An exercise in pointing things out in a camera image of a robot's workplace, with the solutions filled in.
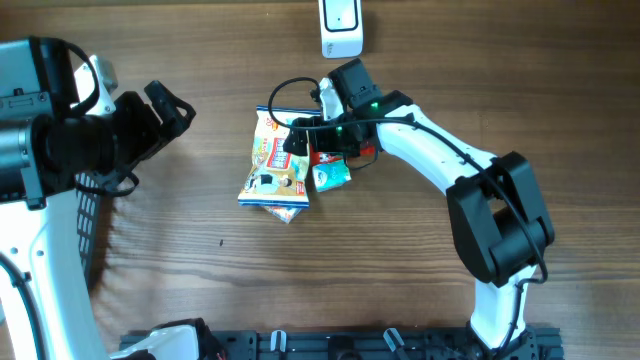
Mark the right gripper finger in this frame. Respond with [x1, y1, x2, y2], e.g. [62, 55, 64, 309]
[282, 129, 309, 156]
[290, 116, 329, 131]

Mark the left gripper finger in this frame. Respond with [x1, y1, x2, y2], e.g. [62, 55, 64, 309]
[144, 80, 196, 140]
[75, 171, 140, 197]

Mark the red candy bag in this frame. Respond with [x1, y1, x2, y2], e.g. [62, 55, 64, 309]
[309, 146, 375, 166]

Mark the cream wet wipes pack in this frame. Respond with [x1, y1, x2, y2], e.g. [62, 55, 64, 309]
[238, 105, 310, 209]

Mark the small teal tissue pack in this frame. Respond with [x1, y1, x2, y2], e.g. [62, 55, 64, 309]
[312, 158, 351, 192]

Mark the small orange box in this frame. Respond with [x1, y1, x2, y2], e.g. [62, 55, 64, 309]
[263, 206, 301, 224]

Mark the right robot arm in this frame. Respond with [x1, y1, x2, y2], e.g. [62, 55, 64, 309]
[283, 59, 555, 359]

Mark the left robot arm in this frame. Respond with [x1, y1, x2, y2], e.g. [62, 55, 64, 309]
[1, 37, 195, 359]

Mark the white barcode scanner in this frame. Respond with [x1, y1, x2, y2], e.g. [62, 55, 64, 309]
[318, 0, 364, 59]

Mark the grey plastic shopping basket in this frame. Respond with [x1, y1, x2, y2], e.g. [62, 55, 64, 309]
[76, 190, 102, 289]

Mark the black mounting rail base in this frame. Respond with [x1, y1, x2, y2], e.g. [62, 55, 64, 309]
[118, 327, 565, 360]

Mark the right black cable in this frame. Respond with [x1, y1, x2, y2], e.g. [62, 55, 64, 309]
[267, 76, 550, 351]

